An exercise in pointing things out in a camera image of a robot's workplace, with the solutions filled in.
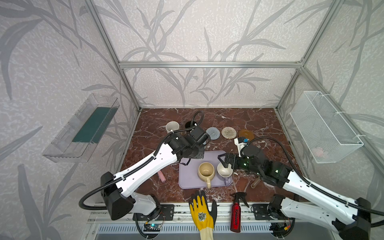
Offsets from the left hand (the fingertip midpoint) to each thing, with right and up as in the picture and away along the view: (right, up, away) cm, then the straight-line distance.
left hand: (201, 148), depth 74 cm
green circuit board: (-24, -38, -2) cm, 45 cm away
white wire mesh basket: (+53, +7, -13) cm, 55 cm away
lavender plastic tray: (-8, -18, +11) cm, 23 cm away
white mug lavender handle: (+14, -16, +11) cm, 24 cm away
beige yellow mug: (+2, -16, +13) cm, 21 cm away
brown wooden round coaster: (+32, +5, +31) cm, 45 cm away
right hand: (+11, -2, -1) cm, 11 cm away
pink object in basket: (+57, -1, -1) cm, 57 cm away
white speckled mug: (-20, +10, +25) cm, 34 cm away
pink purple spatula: (-23, -18, +11) cm, 31 cm away
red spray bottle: (+16, -30, -3) cm, 34 cm away
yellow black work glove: (+1, -33, -3) cm, 33 cm away
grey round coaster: (+8, +6, +31) cm, 33 cm away
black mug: (-9, +11, +38) cm, 41 cm away
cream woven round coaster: (+19, +5, +31) cm, 37 cm away
